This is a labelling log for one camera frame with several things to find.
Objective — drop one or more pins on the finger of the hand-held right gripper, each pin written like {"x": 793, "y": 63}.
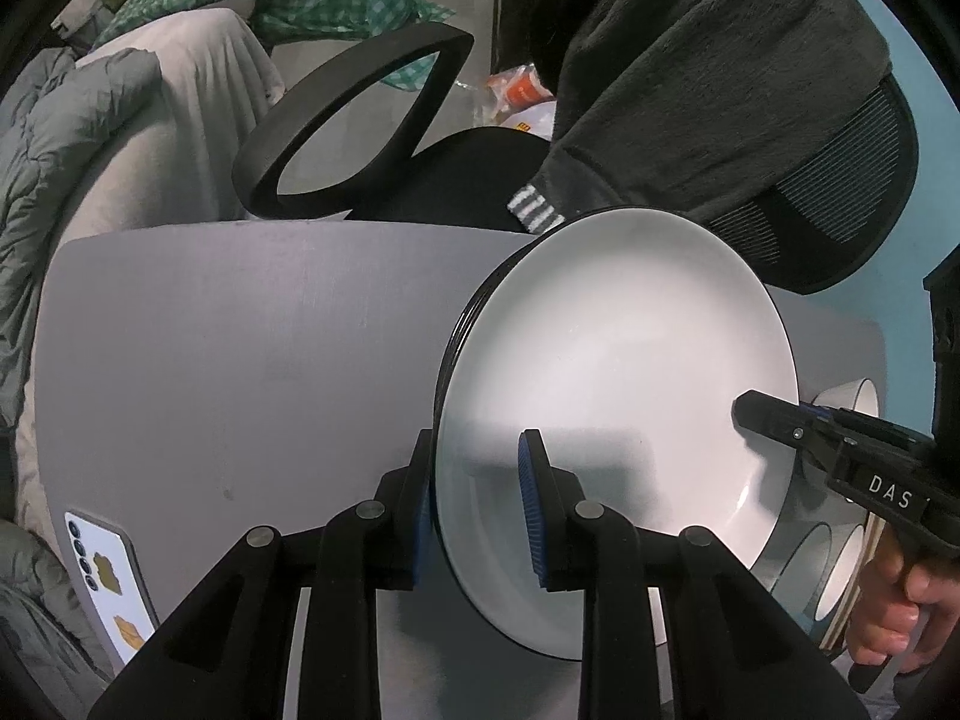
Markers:
{"x": 817, "y": 414}
{"x": 772, "y": 416}

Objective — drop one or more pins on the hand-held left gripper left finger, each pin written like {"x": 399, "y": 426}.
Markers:
{"x": 424, "y": 540}

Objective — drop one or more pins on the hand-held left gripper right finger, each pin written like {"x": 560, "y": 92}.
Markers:
{"x": 532, "y": 510}

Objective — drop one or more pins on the white bowl black rim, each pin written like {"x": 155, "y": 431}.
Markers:
{"x": 846, "y": 577}
{"x": 806, "y": 562}
{"x": 851, "y": 395}

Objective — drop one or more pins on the person's right hand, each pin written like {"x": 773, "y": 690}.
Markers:
{"x": 877, "y": 630}

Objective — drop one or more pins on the black mesh office chair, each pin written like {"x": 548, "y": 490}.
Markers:
{"x": 840, "y": 187}

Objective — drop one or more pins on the light blue smartphone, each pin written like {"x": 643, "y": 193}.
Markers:
{"x": 105, "y": 577}

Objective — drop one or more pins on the dark gray fleece robe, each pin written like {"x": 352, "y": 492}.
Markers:
{"x": 712, "y": 75}

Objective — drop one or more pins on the orange plastic bag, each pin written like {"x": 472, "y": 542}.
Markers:
{"x": 517, "y": 94}

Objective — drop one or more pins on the beige bed sheet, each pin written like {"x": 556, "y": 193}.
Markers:
{"x": 187, "y": 90}

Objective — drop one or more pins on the gray duvet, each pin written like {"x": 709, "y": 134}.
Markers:
{"x": 52, "y": 165}

